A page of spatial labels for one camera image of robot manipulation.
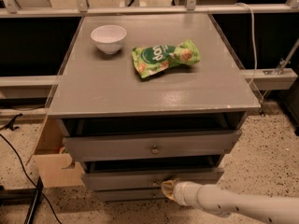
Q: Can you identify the black metal stand base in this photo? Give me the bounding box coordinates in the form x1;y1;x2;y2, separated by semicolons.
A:
0;178;43;224

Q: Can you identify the cardboard box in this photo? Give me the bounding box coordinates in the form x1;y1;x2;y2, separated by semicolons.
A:
33;118;83;188

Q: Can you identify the black floor cable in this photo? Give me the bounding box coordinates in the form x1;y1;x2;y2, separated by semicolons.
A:
0;133;63;224

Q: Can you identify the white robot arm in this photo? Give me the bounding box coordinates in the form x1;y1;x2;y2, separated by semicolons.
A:
161;179;299;224

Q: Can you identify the grey top drawer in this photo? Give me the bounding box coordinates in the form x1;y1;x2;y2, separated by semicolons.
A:
63;130;241;161

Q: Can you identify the white ceramic bowl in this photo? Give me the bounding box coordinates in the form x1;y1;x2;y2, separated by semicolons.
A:
91;25;127;54

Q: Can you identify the metal rail frame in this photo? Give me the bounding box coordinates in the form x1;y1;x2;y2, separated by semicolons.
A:
0;0;299;91

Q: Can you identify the grey bottom drawer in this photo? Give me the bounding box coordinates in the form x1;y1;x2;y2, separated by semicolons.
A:
96;189;166;202

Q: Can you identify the white hanging cable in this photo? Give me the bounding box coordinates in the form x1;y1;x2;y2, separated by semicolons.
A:
235;2;259;87

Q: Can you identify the grey wooden drawer cabinet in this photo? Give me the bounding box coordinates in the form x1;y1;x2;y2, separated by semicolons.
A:
47;13;262;203

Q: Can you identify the grey drawer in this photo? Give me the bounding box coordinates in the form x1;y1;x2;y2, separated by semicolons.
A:
81;168;224;191
63;130;241;161
96;189;166;202

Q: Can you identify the green snack bag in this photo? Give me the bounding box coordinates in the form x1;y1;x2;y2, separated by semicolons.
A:
132;39;200;78

